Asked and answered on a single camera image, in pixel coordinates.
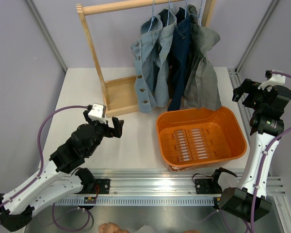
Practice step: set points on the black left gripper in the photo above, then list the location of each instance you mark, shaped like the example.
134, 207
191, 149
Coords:
116, 132

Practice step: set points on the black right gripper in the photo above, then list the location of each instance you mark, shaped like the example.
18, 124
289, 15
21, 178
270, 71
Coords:
250, 87

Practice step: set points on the grey pleated skirt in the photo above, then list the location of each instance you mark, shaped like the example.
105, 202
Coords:
201, 89

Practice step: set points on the dark blue denim garment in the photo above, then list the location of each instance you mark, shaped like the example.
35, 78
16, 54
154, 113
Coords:
179, 53

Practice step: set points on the light denim jacket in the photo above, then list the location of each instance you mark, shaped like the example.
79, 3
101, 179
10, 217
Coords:
145, 51

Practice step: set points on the light blue denim skirt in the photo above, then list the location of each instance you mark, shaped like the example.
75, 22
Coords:
161, 93

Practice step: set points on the light blue grey-skirt hanger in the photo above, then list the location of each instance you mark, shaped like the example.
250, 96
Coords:
197, 12

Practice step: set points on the light blue dark-denim hanger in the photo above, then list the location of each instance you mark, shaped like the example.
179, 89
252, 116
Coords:
186, 5

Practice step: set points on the light blue jacket hanger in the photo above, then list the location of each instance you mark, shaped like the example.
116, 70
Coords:
151, 17

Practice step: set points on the light blue skirt hanger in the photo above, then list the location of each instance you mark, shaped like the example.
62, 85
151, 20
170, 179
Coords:
169, 13

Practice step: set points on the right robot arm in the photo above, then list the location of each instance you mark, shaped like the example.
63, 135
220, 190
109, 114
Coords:
246, 198

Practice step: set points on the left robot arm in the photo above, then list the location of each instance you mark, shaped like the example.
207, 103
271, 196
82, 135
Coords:
61, 176

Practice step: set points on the person left hand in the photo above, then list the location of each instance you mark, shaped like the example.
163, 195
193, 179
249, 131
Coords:
110, 228

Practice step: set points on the wooden clothes rack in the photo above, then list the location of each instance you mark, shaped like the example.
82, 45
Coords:
124, 19

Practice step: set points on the orange plastic basket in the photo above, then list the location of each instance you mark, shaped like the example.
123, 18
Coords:
199, 138

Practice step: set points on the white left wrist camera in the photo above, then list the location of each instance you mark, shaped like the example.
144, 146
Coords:
95, 112

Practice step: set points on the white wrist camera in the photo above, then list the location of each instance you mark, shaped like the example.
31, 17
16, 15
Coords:
274, 77
95, 112

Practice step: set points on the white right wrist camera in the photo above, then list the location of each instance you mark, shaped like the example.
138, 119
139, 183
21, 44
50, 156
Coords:
274, 77

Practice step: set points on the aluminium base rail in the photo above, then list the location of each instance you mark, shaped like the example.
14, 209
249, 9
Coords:
146, 187

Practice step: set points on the aluminium corner post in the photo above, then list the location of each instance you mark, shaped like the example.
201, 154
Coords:
265, 19
46, 34

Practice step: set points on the left aluminium corner post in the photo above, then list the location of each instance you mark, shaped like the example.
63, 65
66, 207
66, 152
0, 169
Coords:
46, 34

